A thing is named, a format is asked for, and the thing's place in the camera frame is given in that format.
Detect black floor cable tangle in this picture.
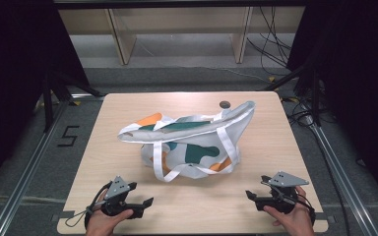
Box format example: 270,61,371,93
280,92,331,128

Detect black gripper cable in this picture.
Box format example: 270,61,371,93
64,181,113,229
294,196,317,227

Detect white tote bag green orange patches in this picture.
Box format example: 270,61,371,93
117,100,257,183

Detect black metal stand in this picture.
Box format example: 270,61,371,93
261,60,323,128
41,69,105,133

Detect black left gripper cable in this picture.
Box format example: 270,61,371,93
64,181,113,229

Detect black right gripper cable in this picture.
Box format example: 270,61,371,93
294,196,317,227

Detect person's left hand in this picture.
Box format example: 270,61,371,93
85,191,135,236

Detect light wooden shelf unit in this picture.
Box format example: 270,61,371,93
58,5,307,66

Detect silver metal floor rail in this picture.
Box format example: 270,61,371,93
303,114,378,236
0,93,106,236

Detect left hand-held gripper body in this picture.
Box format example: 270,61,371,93
99,175,146,219

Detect black curtain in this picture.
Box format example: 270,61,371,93
285,0,378,212
0,0,92,197

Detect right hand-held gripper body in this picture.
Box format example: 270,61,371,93
255,170,310,215

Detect black hanging cable bundle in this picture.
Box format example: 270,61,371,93
245,5,293,77

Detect person's right hand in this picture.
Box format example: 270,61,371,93
263,185,316,236

